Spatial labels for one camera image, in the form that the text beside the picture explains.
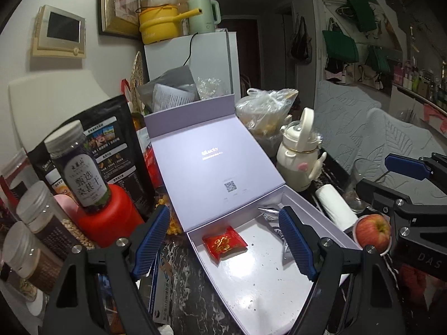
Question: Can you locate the cream kettle-shaped water bottle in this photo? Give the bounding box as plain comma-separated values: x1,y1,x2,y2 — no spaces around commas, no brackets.
277,107,328,192

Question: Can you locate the crinkled clear plastic wrap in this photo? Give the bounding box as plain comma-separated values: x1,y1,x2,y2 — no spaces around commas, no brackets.
196,76,224,101

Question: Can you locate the red snack bag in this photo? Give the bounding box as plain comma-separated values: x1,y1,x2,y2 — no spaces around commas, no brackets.
134,126,165,191

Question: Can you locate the clear jar with brown label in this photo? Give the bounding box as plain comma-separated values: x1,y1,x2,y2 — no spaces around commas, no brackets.
1,221,63,295
16,181,82,260

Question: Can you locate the yellow cooking pot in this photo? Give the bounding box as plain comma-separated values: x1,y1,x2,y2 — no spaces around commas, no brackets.
139,3,204,45

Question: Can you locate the white fridge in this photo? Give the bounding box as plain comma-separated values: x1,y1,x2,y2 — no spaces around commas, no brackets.
144,31,241,102

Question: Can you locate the blue and white carton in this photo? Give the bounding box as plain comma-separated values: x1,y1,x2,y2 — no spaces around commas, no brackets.
148,246,173,325

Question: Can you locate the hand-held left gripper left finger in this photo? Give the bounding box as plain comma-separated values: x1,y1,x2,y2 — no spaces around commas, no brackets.
42,205,172,335

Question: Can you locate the beige wall intercom panel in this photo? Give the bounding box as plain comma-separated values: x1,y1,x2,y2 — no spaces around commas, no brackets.
31,4,87,60

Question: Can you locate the silver foil packet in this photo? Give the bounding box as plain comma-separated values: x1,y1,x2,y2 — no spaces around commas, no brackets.
258,207,297,264

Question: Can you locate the black power cable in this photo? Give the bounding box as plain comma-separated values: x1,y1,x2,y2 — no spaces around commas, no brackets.
182,33,199,68

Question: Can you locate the black printed snack pouch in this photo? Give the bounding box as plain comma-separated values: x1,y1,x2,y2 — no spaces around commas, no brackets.
27,94,155,213

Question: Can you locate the gold woven fan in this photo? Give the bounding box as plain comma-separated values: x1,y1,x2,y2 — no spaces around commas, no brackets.
129,51,145,116

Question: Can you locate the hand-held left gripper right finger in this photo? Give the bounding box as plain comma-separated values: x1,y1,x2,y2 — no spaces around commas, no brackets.
278,205,406,335

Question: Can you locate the clear drinking glass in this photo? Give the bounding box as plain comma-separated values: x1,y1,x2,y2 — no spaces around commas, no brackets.
347,162,376,213

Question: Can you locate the grey plastic mailer bag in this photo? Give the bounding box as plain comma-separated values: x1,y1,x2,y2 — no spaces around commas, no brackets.
136,66,201,114

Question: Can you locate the green tote bag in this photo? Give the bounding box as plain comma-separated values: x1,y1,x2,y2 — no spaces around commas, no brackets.
346,0,378,33
322,30,360,64
367,45,391,75

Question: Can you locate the white paper roll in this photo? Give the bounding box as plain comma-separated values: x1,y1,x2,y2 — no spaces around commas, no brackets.
315,184,359,231

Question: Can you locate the row of bottles on shelf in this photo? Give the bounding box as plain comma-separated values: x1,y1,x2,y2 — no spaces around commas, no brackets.
393,24,447,110

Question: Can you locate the clear plastic snack bag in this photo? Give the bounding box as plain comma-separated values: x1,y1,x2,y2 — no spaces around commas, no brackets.
235,88,300,137

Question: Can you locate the grey-lid jar with white label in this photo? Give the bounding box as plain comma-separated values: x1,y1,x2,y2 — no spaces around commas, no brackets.
44,119,111,215

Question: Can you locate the red plastic container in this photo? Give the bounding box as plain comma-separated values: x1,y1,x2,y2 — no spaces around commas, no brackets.
76,183,145,248

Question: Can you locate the red apple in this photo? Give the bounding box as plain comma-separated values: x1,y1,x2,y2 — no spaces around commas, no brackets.
354,214,392,252

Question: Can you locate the yellow waffle snack packet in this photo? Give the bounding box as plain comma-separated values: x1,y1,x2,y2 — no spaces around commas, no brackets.
155,197,184,236

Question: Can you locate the lavender gift box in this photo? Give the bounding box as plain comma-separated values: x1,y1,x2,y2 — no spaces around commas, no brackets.
144,94,364,335

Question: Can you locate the grey quilted sofa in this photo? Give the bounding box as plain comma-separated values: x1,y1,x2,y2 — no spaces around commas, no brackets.
313,80,447,196

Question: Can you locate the red candy packet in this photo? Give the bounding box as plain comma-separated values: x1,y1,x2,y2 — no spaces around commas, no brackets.
203,226,248,261

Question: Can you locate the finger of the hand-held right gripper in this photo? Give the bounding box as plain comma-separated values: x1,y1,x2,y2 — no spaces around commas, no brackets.
385,152,447,183
355,178,417,217

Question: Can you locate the gold framed picture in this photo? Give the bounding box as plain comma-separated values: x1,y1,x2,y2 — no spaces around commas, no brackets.
97,0,142,40

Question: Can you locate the pale green electric kettle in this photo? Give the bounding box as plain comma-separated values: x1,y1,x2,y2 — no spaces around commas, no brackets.
187,0,221,35

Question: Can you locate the black hanging bag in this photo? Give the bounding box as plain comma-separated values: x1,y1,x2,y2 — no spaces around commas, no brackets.
291,16,312,64

